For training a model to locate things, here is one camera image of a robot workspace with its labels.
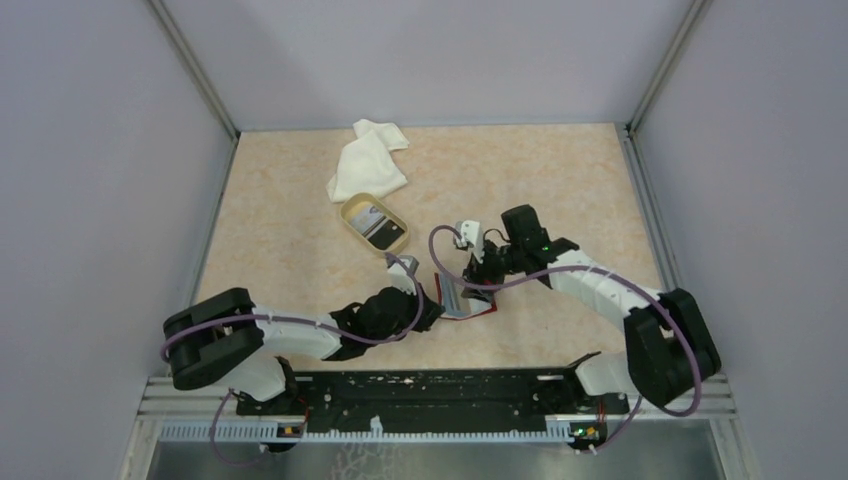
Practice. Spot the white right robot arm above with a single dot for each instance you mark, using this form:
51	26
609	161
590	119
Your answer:
668	347

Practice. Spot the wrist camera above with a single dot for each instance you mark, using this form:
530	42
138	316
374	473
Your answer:
470	237
401	271

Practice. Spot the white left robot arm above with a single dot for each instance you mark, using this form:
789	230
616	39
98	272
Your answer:
230	341

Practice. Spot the silver VIP card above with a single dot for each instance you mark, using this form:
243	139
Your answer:
367	220

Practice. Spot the white crumpled cloth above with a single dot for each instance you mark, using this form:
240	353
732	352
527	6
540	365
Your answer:
366	164

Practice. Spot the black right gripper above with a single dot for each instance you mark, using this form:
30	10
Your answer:
476	272

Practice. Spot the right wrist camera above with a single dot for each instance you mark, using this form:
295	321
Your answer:
470	237

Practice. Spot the red card holder wallet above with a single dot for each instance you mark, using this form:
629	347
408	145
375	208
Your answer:
458	303

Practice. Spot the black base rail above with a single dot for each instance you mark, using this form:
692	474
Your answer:
433	401

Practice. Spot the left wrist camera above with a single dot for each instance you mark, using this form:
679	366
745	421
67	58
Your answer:
401	271

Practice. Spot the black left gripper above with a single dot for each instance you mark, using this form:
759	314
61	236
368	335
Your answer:
430	311

